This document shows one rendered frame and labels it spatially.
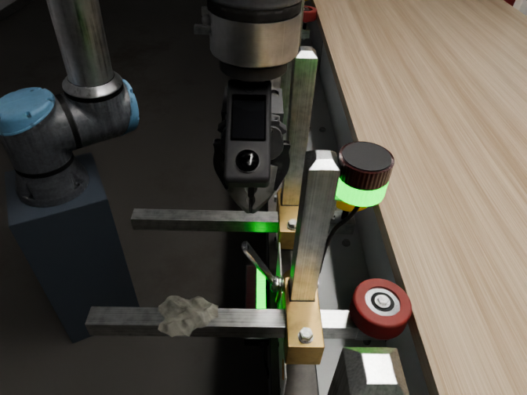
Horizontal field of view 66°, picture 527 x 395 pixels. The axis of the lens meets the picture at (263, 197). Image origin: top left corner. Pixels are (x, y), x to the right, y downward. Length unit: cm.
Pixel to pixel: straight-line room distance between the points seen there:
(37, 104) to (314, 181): 84
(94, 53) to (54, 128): 21
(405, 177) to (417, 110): 27
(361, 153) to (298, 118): 25
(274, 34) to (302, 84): 28
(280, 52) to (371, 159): 15
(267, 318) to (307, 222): 18
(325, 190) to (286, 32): 17
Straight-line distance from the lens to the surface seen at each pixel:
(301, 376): 75
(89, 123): 117
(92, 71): 112
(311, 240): 52
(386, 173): 45
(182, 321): 60
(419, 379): 77
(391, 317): 59
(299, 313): 61
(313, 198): 47
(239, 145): 41
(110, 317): 64
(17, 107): 116
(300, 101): 68
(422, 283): 65
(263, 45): 40
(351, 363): 27
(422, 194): 79
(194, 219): 80
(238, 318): 61
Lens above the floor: 138
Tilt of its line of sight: 42 degrees down
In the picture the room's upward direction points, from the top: 3 degrees clockwise
